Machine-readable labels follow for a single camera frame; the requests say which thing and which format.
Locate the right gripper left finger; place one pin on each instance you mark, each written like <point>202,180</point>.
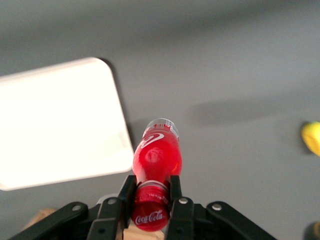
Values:
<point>110,215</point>

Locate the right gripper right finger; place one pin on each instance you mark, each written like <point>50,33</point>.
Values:
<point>182,215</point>

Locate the red coke bottle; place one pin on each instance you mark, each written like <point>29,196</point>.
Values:
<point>157,160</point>

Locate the beige rectangular tray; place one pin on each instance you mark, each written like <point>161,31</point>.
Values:
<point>57,125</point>

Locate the yellow lemon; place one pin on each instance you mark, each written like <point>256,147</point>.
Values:
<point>312,138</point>

